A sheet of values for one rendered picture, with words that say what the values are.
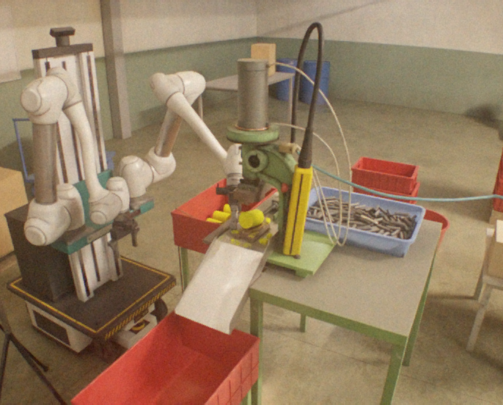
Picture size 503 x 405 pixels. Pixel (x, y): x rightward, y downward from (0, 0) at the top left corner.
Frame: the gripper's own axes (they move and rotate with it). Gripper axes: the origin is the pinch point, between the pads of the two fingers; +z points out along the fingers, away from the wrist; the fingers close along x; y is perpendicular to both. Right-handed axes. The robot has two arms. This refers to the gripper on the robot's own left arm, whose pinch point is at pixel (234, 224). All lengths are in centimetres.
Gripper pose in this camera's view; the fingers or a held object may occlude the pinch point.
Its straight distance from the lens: 193.6
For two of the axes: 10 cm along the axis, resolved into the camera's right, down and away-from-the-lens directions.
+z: -0.4, 9.6, -2.6
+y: 10.0, 0.3, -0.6
